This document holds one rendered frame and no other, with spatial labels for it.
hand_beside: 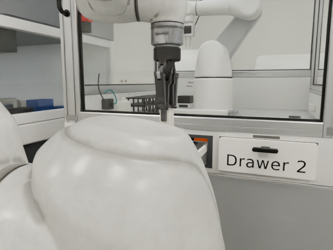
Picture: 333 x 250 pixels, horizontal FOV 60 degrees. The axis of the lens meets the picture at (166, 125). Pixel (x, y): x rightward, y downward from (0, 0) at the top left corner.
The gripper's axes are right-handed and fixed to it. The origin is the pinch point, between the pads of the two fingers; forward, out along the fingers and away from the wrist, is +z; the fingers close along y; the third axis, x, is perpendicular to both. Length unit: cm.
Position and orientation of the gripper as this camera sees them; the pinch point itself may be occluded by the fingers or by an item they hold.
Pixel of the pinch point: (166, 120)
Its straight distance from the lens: 81.5
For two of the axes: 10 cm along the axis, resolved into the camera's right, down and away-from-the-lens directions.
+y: -3.6, 1.3, -9.2
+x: 9.3, 0.6, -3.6
